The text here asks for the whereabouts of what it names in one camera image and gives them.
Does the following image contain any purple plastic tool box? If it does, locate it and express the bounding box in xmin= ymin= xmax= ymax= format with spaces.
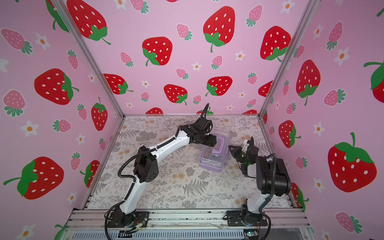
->
xmin=199 ymin=129 xmax=230 ymax=173

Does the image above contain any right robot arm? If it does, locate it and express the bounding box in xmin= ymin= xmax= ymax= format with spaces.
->
xmin=229 ymin=138 xmax=291 ymax=220

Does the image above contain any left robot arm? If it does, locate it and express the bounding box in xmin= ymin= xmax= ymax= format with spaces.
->
xmin=105 ymin=114 xmax=217 ymax=228

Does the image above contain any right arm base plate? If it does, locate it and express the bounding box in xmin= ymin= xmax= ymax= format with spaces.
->
xmin=223 ymin=210 xmax=268 ymax=227

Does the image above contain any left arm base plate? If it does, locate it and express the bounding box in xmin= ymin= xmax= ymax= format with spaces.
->
xmin=107 ymin=211 xmax=150 ymax=228

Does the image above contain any aluminium front rail frame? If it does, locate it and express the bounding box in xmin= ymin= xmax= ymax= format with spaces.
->
xmin=59 ymin=208 xmax=316 ymax=240

